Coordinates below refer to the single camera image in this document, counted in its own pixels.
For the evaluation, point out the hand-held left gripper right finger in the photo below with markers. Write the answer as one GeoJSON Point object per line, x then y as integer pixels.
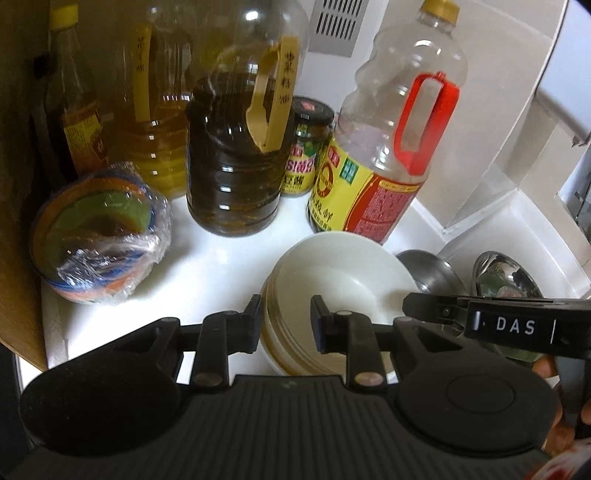
{"type": "Point", "coordinates": [318, 323]}

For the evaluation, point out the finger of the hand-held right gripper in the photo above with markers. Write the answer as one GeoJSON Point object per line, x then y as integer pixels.
{"type": "Point", "coordinates": [429, 307]}

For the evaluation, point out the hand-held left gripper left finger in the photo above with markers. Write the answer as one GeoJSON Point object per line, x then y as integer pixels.
{"type": "Point", "coordinates": [253, 323]}

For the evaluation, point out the deep stainless steel bowl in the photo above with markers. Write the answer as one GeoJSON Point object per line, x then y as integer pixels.
{"type": "Point", "coordinates": [429, 272]}

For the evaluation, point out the beige plastic bowl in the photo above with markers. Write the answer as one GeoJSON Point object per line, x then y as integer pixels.
{"type": "Point", "coordinates": [281, 346]}

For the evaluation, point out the white ceramic bowl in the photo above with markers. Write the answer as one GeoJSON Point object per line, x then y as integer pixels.
{"type": "Point", "coordinates": [341, 272]}

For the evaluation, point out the wide stainless steel plate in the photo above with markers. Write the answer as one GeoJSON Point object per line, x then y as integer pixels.
{"type": "Point", "coordinates": [503, 277]}

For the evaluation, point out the plastic-wrapped colourful bowls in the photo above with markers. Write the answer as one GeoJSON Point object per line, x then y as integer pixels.
{"type": "Point", "coordinates": [101, 240]}

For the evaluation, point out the person's right hand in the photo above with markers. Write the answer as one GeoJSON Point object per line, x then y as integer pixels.
{"type": "Point", "coordinates": [547, 369]}

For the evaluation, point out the red white patterned cloth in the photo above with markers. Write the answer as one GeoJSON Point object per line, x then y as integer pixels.
{"type": "Point", "coordinates": [565, 466]}

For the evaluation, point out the dark oil bottle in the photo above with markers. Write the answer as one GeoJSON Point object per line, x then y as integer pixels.
{"type": "Point", "coordinates": [231, 161]}

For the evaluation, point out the green-label sauce jar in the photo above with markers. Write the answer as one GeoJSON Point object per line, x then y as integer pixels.
{"type": "Point", "coordinates": [307, 152]}

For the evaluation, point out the light yellow oil bottle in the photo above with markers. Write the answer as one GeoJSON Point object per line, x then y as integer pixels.
{"type": "Point", "coordinates": [152, 115]}

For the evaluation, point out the slim yellow-capped sauce bottle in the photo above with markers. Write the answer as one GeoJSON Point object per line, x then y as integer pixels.
{"type": "Point", "coordinates": [76, 110]}

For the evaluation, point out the grey wall vent grille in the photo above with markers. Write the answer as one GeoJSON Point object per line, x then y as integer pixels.
{"type": "Point", "coordinates": [341, 25]}

